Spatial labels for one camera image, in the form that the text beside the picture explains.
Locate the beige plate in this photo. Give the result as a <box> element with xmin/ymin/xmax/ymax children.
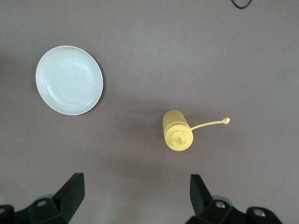
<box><xmin>35</xmin><ymin>45</ymin><xmax>104</xmax><ymax>116</ymax></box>

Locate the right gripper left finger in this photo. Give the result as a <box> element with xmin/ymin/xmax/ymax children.
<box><xmin>0</xmin><ymin>172</ymin><xmax>85</xmax><ymax>224</ymax></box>

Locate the yellow mustard squeeze bottle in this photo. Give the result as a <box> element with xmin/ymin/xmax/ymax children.
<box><xmin>162</xmin><ymin>109</ymin><xmax>231</xmax><ymax>152</ymax></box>

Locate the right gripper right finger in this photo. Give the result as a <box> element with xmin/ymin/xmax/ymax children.
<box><xmin>186</xmin><ymin>174</ymin><xmax>282</xmax><ymax>224</ymax></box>

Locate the thin black cable loop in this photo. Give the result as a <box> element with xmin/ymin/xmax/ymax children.
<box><xmin>231</xmin><ymin>0</ymin><xmax>253</xmax><ymax>10</ymax></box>

